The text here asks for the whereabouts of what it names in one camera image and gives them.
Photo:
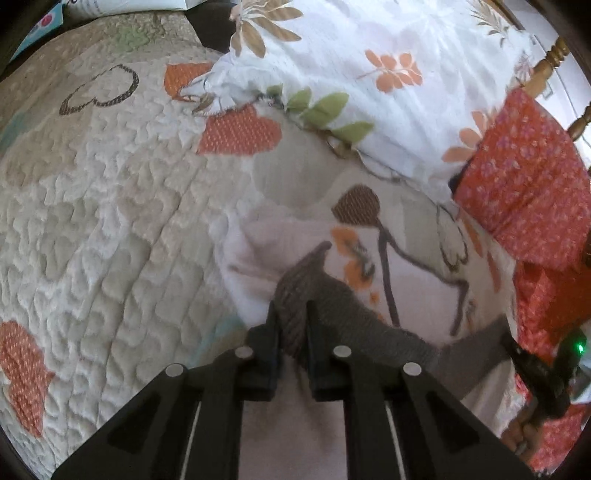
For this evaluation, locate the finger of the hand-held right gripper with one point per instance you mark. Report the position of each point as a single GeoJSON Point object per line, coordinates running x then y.
{"type": "Point", "coordinates": [531, 369]}

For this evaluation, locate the red floral cloth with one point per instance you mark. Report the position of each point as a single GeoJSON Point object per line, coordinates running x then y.
{"type": "Point", "coordinates": [554, 295]}

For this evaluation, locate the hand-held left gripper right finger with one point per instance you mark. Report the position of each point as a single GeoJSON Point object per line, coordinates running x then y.
{"type": "Point", "coordinates": [315, 342]}

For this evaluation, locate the quilted heart-pattern bedspread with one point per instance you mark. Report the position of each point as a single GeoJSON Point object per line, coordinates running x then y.
{"type": "Point", "coordinates": [115, 207]}

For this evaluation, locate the white bag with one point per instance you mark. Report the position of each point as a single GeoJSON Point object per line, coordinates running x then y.
{"type": "Point", "coordinates": [124, 6]}

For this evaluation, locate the red floral pillow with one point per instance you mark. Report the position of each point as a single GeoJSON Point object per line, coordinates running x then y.
{"type": "Point", "coordinates": [531, 184]}

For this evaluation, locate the person's right hand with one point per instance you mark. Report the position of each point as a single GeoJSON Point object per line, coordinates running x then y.
{"type": "Point", "coordinates": [519, 434]}

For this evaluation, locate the white floral pillow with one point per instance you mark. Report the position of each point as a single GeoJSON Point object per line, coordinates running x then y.
{"type": "Point", "coordinates": [369, 69]}

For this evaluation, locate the light blue box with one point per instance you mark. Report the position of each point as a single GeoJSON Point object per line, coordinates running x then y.
{"type": "Point", "coordinates": [37, 27]}

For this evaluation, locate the wooden bed headboard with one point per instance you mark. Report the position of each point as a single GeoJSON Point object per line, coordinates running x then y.
{"type": "Point", "coordinates": [549, 60]}

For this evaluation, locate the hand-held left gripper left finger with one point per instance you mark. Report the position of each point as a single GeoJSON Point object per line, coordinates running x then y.
{"type": "Point", "coordinates": [267, 342]}

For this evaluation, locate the white printed grey-trimmed small garment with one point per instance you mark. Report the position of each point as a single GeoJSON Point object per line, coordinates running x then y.
{"type": "Point", "coordinates": [415, 277]}

